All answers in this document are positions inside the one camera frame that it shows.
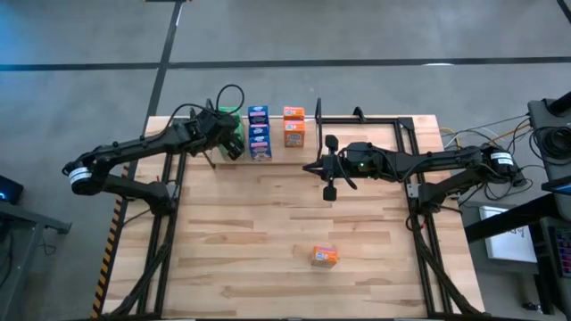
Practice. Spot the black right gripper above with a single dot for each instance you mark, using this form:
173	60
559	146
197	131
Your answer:
334	167

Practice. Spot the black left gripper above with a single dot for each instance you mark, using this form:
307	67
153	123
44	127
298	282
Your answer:
214	129

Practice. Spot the orange Mini Wheats cereal box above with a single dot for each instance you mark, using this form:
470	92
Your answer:
294	134
324	257
294	113

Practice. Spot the blue Frosted Flakes cereal box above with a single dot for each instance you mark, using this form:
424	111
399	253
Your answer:
259	130
258	115
260	148

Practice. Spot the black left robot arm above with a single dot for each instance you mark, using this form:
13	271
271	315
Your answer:
134	147

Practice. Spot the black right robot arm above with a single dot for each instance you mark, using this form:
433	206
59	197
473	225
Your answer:
446	162

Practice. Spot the yellow black hazard tape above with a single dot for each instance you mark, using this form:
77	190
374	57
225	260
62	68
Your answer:
107	258

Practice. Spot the black diagonal beam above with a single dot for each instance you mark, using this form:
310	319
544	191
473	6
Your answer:
504	218

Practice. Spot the grey metal stand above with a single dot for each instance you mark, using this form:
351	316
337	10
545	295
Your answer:
35	220

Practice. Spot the white board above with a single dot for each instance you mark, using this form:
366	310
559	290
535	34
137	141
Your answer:
508	245

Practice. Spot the black device with blue light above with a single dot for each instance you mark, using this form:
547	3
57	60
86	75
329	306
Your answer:
11	189

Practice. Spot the grey desk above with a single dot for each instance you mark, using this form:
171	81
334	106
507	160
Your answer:
504	285

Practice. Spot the grey equipment cart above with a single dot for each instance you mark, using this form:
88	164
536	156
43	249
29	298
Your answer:
542	116

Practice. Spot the blue lit screen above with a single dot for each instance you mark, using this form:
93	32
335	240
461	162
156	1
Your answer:
560	189

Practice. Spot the black stand pole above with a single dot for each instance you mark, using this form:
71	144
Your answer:
562	103

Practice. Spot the small black object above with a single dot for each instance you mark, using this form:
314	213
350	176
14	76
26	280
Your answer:
531	307

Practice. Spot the black keyboard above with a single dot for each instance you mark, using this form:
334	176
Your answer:
563	249

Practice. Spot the wooden shelf with black frame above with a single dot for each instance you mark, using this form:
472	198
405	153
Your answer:
285	153

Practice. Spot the black aluminium table frame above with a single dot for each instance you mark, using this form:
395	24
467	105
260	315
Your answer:
379	120

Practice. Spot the silver metal bracket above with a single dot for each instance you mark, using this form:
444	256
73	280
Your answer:
413	191

